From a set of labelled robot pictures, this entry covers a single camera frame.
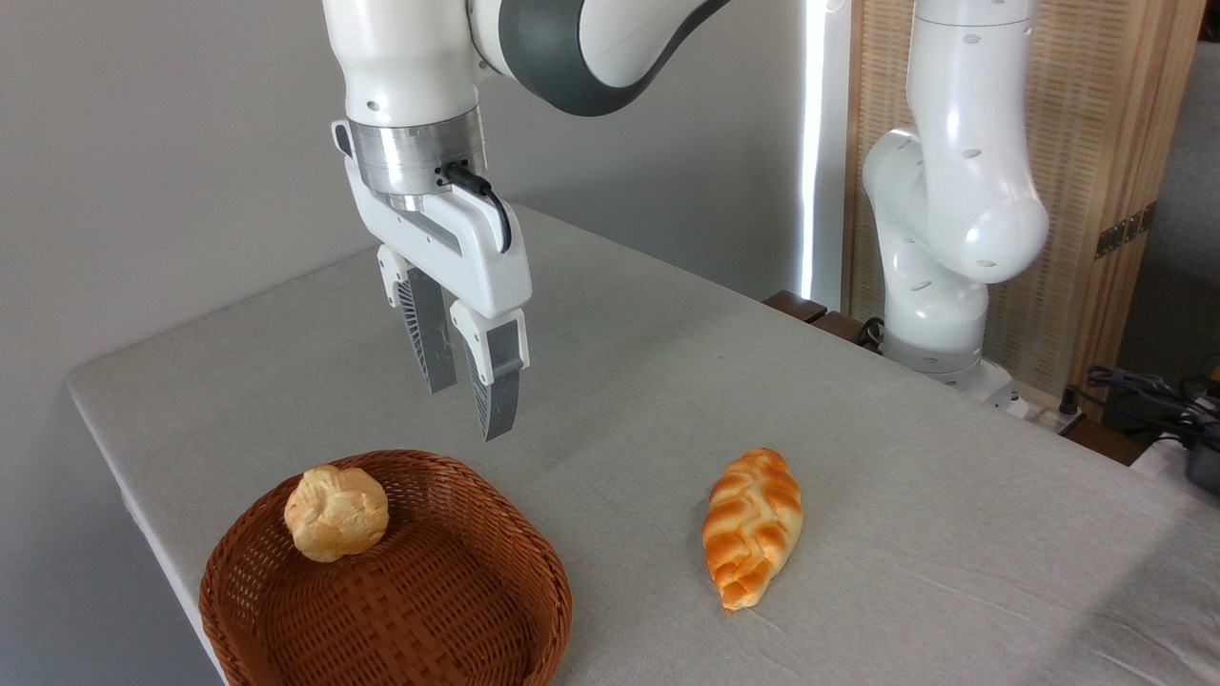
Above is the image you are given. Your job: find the brown woven wicker basket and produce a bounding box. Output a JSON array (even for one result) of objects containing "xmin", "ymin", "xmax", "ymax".
[{"xmin": 198, "ymin": 450, "xmax": 574, "ymax": 686}]

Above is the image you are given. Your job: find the braided golden bread loaf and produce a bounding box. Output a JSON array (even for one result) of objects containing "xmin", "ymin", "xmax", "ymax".
[{"xmin": 702, "ymin": 448, "xmax": 804, "ymax": 613}]

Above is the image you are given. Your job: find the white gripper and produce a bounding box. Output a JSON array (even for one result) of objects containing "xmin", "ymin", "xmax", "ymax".
[{"xmin": 331, "ymin": 119, "xmax": 534, "ymax": 442}]

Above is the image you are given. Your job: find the round pale bread roll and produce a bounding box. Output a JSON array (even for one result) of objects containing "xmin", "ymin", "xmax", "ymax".
[{"xmin": 284, "ymin": 464, "xmax": 391, "ymax": 563}]

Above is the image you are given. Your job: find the black metal hinge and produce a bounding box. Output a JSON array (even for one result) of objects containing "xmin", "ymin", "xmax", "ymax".
[{"xmin": 1094, "ymin": 202, "xmax": 1158, "ymax": 260}]

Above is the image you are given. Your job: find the black cable bundle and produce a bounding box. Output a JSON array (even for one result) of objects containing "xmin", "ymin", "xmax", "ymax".
[{"xmin": 1085, "ymin": 364, "xmax": 1220, "ymax": 449}]

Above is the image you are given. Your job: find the grey tablecloth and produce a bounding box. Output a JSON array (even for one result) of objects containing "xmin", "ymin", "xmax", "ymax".
[{"xmin": 65, "ymin": 200, "xmax": 1220, "ymax": 686}]

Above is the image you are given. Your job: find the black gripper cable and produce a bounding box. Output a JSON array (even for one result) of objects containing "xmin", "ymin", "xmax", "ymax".
[{"xmin": 440, "ymin": 162, "xmax": 514, "ymax": 254}]

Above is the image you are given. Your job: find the dark wooden block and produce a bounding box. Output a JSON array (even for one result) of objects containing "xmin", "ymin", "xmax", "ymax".
[
  {"xmin": 810, "ymin": 310, "xmax": 884, "ymax": 352},
  {"xmin": 762, "ymin": 290, "xmax": 828, "ymax": 325}
]

